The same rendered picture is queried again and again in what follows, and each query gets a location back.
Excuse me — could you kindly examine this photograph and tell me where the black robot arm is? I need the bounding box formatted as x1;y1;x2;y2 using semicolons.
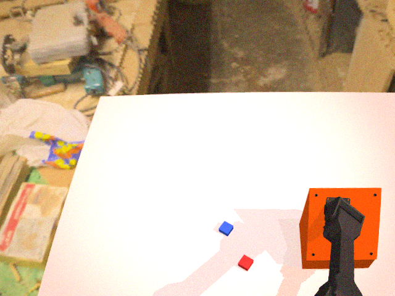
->
314;196;365;296

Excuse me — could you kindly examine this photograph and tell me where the blue block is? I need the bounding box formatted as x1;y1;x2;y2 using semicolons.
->
218;221;233;236

